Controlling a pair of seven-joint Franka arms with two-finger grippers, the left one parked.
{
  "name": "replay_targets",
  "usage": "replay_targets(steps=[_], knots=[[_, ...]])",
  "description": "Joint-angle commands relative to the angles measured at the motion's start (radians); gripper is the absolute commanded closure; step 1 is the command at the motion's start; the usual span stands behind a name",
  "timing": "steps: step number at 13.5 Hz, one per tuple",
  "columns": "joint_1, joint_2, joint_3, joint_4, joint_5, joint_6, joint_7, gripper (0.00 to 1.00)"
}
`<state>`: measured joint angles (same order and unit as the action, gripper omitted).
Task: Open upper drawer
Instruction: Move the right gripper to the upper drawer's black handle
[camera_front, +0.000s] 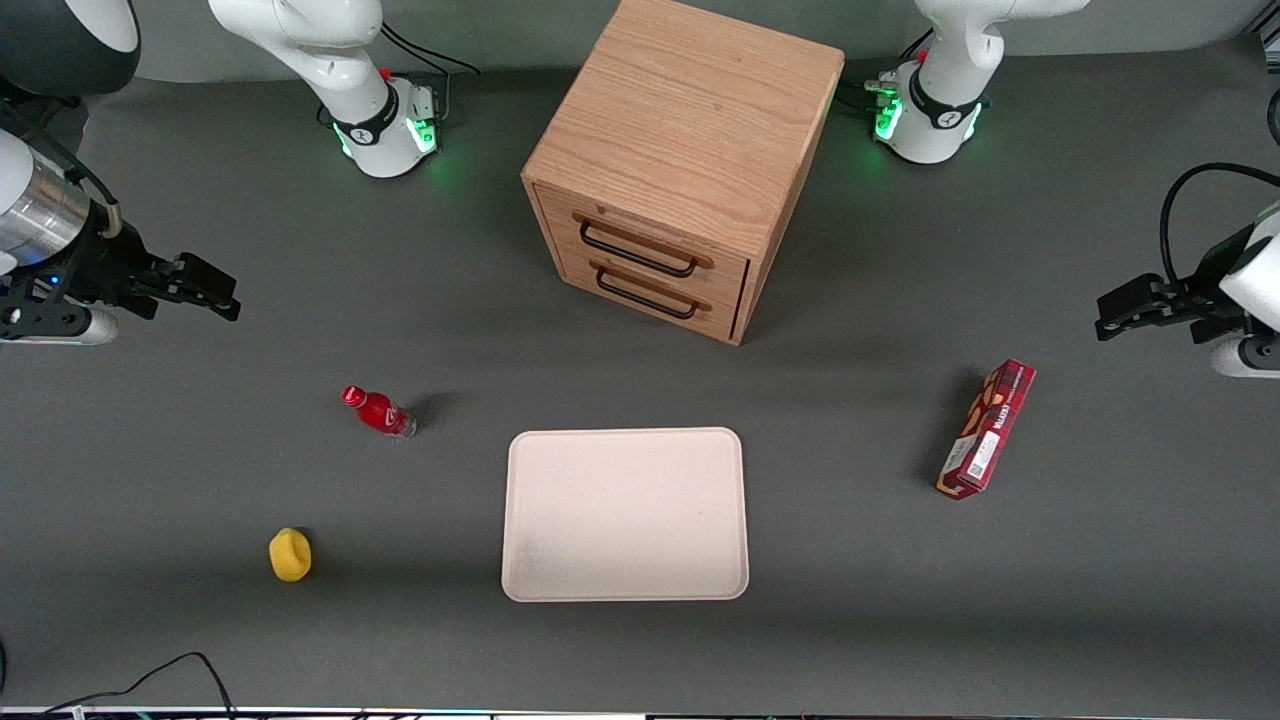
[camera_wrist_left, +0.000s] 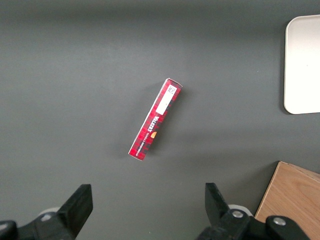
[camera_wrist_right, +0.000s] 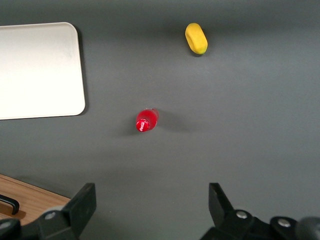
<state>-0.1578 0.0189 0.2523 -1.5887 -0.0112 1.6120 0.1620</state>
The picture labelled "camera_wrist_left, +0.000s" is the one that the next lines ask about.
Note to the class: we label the red tartan shortbread box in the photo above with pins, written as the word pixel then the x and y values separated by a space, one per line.
pixel 157 120

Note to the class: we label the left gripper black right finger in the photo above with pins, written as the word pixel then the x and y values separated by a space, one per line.
pixel 217 207

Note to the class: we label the white rectangular plastic tray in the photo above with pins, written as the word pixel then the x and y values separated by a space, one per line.
pixel 303 65

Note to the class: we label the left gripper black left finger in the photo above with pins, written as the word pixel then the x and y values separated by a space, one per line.
pixel 72 210

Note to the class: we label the light wooden drawer cabinet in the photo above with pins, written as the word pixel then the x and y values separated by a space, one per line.
pixel 292 197

